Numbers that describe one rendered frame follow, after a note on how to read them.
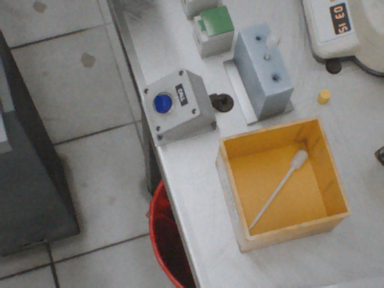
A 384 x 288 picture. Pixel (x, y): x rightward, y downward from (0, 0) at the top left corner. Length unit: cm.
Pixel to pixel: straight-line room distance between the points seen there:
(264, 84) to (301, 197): 17
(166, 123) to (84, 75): 107
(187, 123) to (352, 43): 26
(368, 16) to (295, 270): 35
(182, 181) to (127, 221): 89
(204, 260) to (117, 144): 100
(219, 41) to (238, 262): 30
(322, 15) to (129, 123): 98
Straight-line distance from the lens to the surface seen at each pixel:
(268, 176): 101
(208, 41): 103
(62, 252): 189
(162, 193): 146
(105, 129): 196
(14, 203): 149
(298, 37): 110
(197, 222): 99
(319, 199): 101
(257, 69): 96
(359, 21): 104
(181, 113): 96
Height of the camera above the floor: 185
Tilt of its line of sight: 72 degrees down
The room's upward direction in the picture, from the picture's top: 7 degrees clockwise
